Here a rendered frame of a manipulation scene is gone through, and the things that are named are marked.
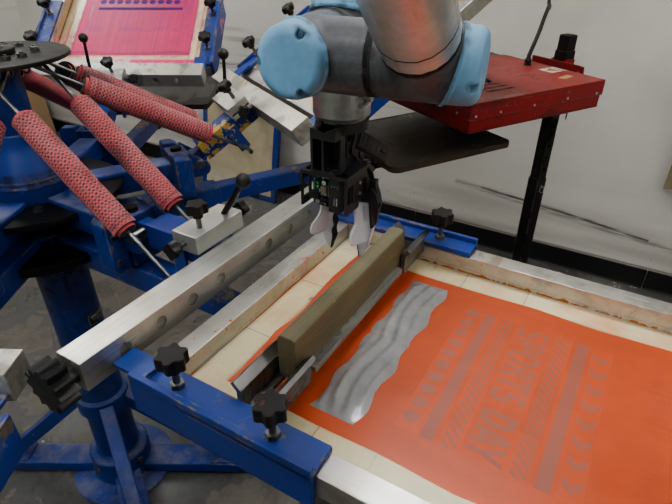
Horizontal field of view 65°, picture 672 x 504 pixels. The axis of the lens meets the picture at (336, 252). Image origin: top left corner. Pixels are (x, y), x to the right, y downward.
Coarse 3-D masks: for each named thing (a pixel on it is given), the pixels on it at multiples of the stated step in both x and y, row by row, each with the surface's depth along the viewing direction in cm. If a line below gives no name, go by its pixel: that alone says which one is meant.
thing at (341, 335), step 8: (392, 272) 96; (400, 272) 96; (384, 280) 93; (392, 280) 94; (384, 288) 91; (376, 296) 89; (368, 304) 88; (360, 312) 86; (352, 320) 84; (360, 320) 85; (344, 328) 82; (352, 328) 83; (336, 336) 81; (344, 336) 81; (328, 344) 79; (336, 344) 79; (320, 352) 78; (328, 352) 78; (320, 360) 76; (312, 368) 75
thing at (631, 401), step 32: (448, 288) 98; (448, 320) 90; (512, 320) 90; (544, 320) 90; (608, 352) 84; (640, 352) 84; (608, 384) 78; (640, 384) 78; (608, 416) 73; (640, 416) 73
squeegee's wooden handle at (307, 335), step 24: (384, 240) 93; (360, 264) 86; (384, 264) 91; (336, 288) 80; (360, 288) 85; (312, 312) 75; (336, 312) 79; (288, 336) 71; (312, 336) 74; (288, 360) 72
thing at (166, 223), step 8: (160, 216) 104; (168, 216) 104; (176, 216) 104; (152, 224) 101; (160, 224) 101; (168, 224) 101; (176, 224) 101; (152, 232) 101; (160, 232) 100; (168, 232) 99; (152, 240) 102; (160, 240) 101; (168, 240) 100; (224, 240) 97; (160, 248) 102; (192, 256) 98; (200, 256) 97
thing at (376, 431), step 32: (256, 352) 84; (352, 352) 84; (416, 352) 84; (320, 384) 78; (384, 384) 78; (416, 384) 78; (320, 416) 73; (384, 416) 73; (384, 448) 68; (416, 448) 68; (608, 448) 68; (640, 448) 68; (448, 480) 64; (480, 480) 64; (512, 480) 64; (608, 480) 64; (640, 480) 64
